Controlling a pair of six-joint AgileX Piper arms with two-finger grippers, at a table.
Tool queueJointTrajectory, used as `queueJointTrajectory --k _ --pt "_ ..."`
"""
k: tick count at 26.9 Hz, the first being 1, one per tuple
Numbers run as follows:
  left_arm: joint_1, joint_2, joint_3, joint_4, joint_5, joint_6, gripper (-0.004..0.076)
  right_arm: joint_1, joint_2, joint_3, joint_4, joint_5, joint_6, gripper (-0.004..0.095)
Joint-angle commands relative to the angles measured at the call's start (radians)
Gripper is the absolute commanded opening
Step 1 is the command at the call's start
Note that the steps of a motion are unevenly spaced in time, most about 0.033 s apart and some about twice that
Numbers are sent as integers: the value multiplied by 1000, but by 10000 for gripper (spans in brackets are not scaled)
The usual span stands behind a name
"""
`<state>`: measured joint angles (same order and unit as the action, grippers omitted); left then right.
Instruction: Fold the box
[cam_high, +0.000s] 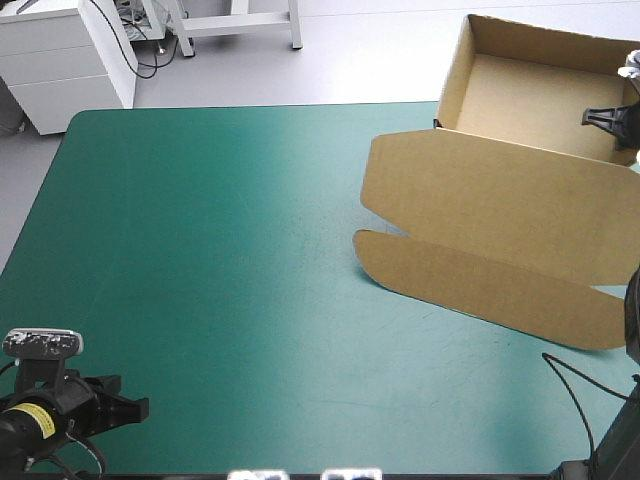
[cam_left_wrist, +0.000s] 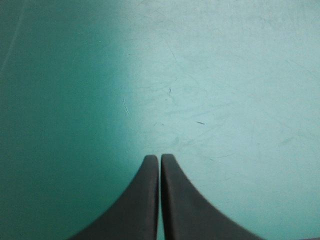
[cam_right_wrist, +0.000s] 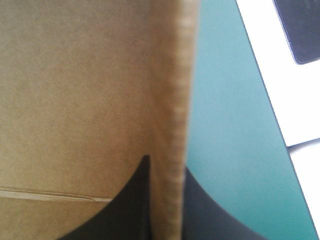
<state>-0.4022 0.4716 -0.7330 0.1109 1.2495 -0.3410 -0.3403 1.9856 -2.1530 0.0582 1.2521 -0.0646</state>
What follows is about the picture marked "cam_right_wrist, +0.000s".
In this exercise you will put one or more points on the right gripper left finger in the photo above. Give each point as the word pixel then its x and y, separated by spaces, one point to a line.
pixel 125 212

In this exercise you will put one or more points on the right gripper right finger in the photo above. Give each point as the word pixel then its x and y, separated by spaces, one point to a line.
pixel 207 220

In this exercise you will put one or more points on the dark grey floor mat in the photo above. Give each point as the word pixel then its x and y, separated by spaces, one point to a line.
pixel 300 27

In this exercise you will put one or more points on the brown cardboard box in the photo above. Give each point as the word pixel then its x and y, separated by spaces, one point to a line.
pixel 75 100

